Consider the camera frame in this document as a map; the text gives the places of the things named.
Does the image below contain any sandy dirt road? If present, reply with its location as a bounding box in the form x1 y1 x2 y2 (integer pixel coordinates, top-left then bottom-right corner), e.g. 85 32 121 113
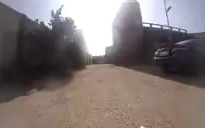
0 63 205 128

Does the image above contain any street lamp pole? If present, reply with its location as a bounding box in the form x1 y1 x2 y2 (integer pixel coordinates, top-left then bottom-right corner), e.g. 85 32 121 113
162 0 173 28

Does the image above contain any row of bushes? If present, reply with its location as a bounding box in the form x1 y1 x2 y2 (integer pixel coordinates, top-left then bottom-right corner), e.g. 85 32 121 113
21 4 89 75

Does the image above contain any tall building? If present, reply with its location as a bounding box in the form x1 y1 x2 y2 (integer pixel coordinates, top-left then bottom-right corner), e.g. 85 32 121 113
111 0 144 66

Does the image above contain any dark parked car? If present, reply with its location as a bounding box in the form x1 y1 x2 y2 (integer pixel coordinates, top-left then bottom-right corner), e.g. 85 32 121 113
153 37 205 76

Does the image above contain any low building with railing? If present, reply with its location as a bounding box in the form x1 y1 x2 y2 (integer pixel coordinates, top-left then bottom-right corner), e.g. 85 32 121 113
141 21 205 66

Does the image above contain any dark wall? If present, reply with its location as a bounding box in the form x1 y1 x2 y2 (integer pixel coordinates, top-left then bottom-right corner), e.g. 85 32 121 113
0 0 34 88

